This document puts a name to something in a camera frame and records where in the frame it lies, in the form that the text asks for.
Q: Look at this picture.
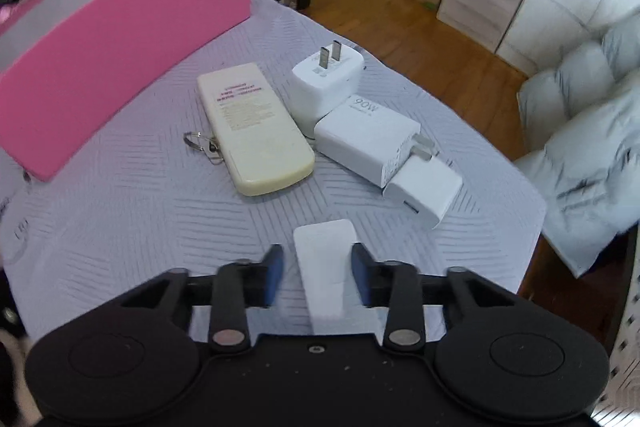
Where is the small white charger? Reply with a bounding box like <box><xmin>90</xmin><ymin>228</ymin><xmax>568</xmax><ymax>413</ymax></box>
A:
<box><xmin>382</xmin><ymin>134</ymin><xmax>463</xmax><ymax>229</ymax></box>

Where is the white power bank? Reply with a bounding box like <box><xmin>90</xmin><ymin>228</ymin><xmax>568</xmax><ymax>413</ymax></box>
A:
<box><xmin>293</xmin><ymin>219</ymin><xmax>358</xmax><ymax>319</ymax></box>

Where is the grey puffer jacket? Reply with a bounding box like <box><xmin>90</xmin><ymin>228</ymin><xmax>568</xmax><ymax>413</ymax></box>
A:
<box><xmin>515</xmin><ymin>10</ymin><xmax>640</xmax><ymax>278</ymax></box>

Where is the metal key ring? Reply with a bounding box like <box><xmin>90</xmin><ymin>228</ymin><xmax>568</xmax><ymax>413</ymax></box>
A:
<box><xmin>183</xmin><ymin>130</ymin><xmax>226</xmax><ymax>165</ymax></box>

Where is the geometric patterned tablecloth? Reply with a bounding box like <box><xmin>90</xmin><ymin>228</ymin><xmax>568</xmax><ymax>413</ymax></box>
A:
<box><xmin>590</xmin><ymin>232</ymin><xmax>640</xmax><ymax>427</ymax></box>

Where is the large white rectangular charger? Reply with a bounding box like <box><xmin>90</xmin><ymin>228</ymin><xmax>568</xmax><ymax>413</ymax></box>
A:
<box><xmin>313</xmin><ymin>94</ymin><xmax>422</xmax><ymax>189</ymax></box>

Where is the beige remote control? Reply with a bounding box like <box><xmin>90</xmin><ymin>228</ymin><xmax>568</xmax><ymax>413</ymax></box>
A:
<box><xmin>196</xmin><ymin>62</ymin><xmax>316</xmax><ymax>197</ymax></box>

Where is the white cube plug charger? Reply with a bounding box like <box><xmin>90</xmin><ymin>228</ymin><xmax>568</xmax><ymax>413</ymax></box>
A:
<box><xmin>291</xmin><ymin>40</ymin><xmax>366</xmax><ymax>139</ymax></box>

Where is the pink cardboard box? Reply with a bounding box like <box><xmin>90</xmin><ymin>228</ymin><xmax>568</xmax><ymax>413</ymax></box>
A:
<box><xmin>0</xmin><ymin>0</ymin><xmax>252</xmax><ymax>182</ymax></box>

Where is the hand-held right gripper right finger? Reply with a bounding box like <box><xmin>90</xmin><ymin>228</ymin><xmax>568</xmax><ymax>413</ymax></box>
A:
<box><xmin>350</xmin><ymin>242</ymin><xmax>523</xmax><ymax>353</ymax></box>

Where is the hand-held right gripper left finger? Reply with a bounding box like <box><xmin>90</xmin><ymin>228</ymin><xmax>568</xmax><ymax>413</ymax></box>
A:
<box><xmin>117</xmin><ymin>244</ymin><xmax>286</xmax><ymax>355</ymax></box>

